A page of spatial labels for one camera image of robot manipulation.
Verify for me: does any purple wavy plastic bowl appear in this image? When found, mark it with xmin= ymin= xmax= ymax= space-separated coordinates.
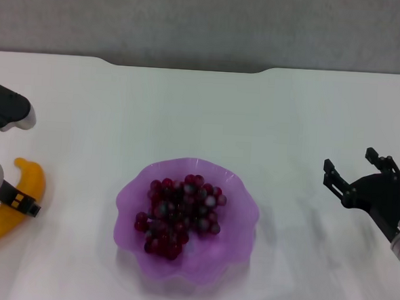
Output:
xmin=110 ymin=153 xmax=264 ymax=294

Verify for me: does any yellow banana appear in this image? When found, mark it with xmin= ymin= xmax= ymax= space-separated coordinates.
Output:
xmin=0 ymin=156 xmax=48 ymax=258

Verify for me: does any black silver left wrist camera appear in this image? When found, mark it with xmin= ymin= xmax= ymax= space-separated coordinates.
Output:
xmin=0 ymin=79 xmax=40 ymax=161

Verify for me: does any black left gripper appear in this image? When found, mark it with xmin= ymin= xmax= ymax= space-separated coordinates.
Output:
xmin=0 ymin=177 xmax=44 ymax=220

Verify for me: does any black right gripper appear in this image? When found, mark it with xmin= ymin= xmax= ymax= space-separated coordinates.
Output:
xmin=318 ymin=143 xmax=400 ymax=243

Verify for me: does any dark red grape bunch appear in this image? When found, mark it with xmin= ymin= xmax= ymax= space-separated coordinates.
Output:
xmin=132 ymin=170 xmax=229 ymax=264

